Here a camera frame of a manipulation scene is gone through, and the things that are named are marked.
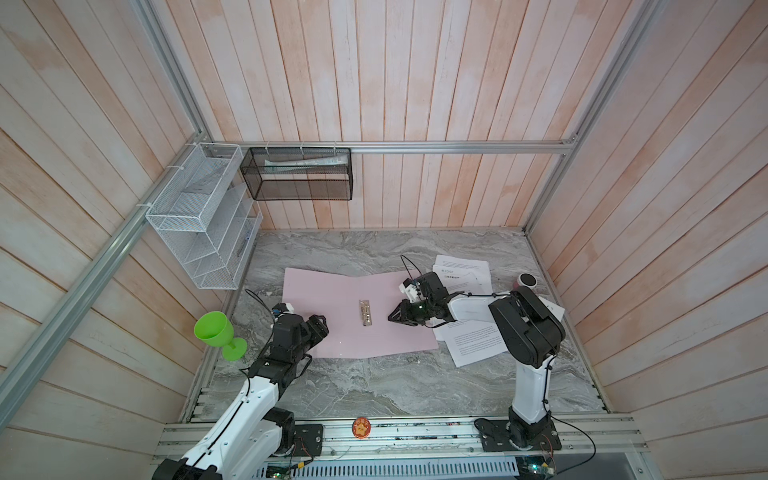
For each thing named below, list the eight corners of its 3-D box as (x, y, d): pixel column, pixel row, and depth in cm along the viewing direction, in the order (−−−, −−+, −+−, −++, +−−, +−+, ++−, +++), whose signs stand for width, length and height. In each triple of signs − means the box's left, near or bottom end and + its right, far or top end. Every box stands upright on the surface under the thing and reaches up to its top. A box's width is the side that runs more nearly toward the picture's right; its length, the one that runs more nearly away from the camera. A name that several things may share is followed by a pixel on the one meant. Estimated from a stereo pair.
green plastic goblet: (216, 361, 89) (189, 337, 76) (225, 337, 94) (200, 311, 81) (244, 361, 89) (222, 337, 76) (251, 337, 94) (231, 311, 81)
